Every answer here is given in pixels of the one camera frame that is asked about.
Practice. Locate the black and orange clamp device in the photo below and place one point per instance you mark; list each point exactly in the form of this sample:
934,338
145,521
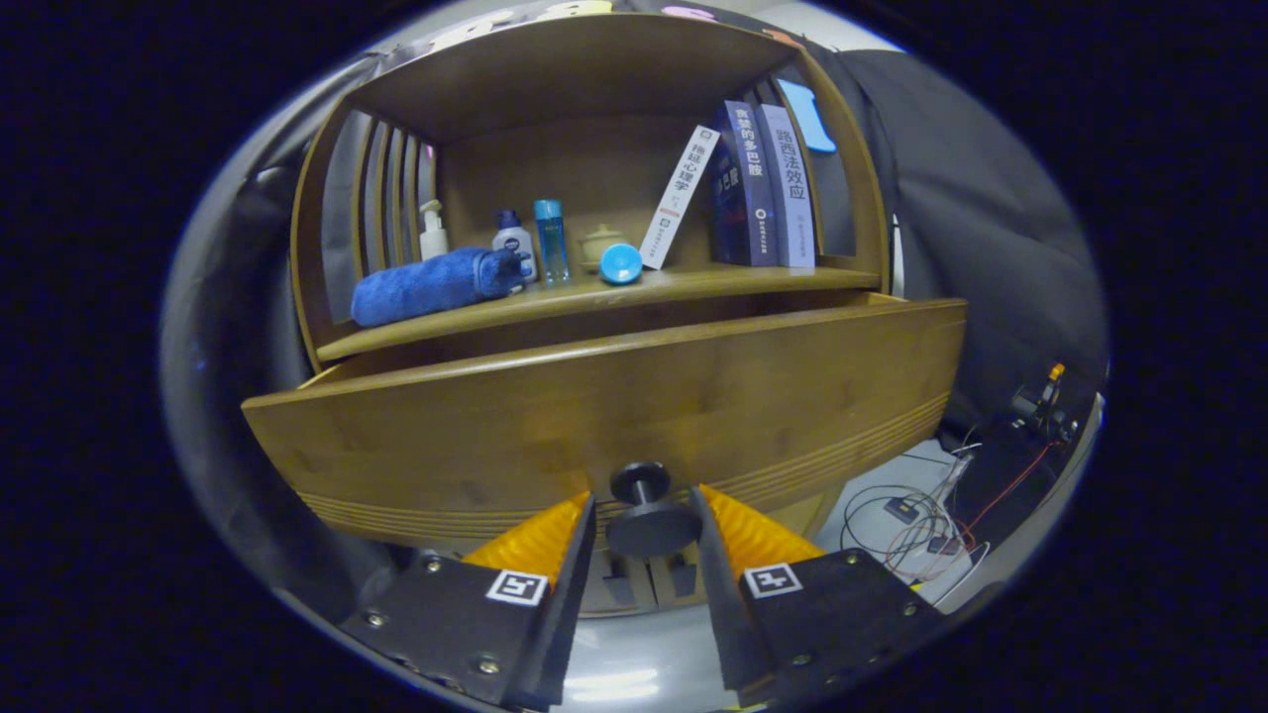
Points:
1050,396

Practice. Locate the wooden countertop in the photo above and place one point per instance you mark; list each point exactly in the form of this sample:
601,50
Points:
693,282

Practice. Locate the blue and white cosmetic tube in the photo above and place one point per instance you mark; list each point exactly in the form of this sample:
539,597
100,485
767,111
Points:
621,264

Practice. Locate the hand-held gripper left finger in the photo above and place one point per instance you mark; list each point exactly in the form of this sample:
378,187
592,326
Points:
565,594

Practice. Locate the dark blue book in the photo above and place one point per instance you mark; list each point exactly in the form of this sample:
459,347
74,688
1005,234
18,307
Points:
748,188

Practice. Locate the wooden cabinet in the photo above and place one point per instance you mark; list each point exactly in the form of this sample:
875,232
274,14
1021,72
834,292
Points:
575,168

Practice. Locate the black backdrop cloth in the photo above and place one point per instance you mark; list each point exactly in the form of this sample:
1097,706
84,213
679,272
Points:
971,228

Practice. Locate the wooden drawer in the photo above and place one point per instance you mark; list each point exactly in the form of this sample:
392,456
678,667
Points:
614,416

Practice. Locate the white book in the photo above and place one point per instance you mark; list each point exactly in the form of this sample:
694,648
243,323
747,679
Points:
679,198

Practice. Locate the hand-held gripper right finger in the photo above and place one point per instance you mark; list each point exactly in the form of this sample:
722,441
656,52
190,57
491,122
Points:
723,594

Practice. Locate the wooden cabinet door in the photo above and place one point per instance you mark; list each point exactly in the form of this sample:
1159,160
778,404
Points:
666,596
637,600

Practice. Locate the clear blue bottle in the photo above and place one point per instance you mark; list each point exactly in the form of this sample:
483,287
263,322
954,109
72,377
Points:
551,243

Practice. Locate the blue folded towel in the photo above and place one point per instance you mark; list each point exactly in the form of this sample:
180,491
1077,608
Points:
426,287

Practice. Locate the beige lidded teacup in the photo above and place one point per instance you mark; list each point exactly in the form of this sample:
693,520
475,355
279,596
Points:
597,243

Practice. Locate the black round drawer knob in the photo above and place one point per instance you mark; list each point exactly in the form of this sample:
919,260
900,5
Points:
649,530

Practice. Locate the white pump bottle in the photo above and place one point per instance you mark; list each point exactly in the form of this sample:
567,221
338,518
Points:
433,243

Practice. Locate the white bottle with blue cap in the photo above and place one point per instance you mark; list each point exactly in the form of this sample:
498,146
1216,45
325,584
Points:
515,243

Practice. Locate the pale lilac book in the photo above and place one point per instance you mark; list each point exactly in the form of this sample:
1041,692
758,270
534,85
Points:
792,188

